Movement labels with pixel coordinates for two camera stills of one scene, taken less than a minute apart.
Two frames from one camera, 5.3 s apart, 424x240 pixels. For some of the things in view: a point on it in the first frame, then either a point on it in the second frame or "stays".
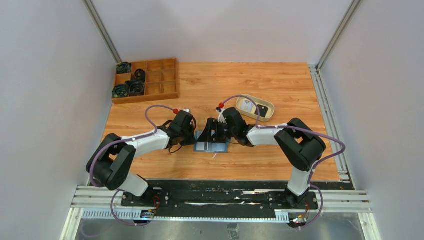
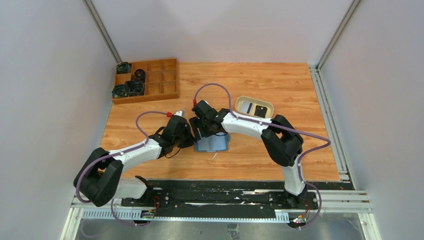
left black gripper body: x=191 y=133 stays
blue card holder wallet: x=218 y=147 stays
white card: x=201 y=146 -> x=246 y=107
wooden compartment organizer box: x=161 y=81 stays
